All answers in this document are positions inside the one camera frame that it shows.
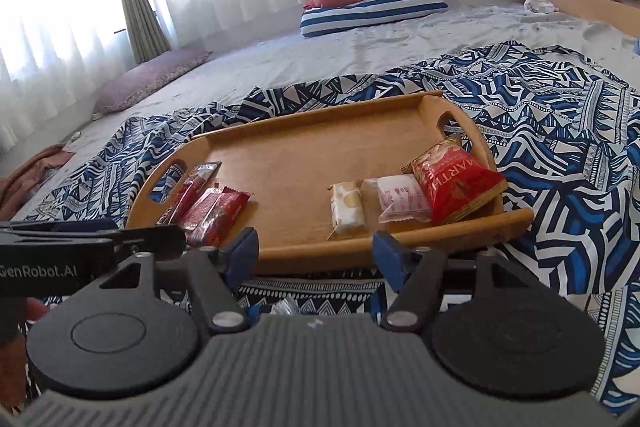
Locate brown cloth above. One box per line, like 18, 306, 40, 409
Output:
0, 144, 76, 221

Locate white pink snack packet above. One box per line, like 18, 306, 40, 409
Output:
360, 174, 432, 224

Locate person's left hand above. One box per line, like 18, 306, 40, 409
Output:
26, 299, 51, 323

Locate pink printed snack packet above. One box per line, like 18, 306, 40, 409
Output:
196, 186, 254, 248

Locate wooden tray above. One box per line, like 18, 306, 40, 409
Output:
125, 91, 535, 276

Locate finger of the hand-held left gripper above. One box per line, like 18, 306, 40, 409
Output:
0, 225, 187, 261
0, 218, 119, 233

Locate blue patterned blanket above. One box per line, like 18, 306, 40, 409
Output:
24, 39, 640, 414

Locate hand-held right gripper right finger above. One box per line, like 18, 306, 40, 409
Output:
372, 230, 539, 334

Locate bed with grey sheet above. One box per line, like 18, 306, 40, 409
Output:
0, 0, 640, 220

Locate purple pillow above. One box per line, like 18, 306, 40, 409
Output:
92, 50, 214, 114

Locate cream brown patched snack packet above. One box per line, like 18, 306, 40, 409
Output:
327, 180, 366, 241

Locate red white coffee packet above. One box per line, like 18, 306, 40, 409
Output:
157, 160, 222, 226

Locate red wafer packet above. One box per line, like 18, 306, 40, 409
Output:
401, 134, 509, 226

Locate blue white striped pillow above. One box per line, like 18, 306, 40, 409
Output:
299, 0, 448, 39

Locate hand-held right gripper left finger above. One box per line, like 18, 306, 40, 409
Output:
97, 228, 259, 334

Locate clear wrapped candy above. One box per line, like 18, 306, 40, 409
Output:
272, 297, 301, 316

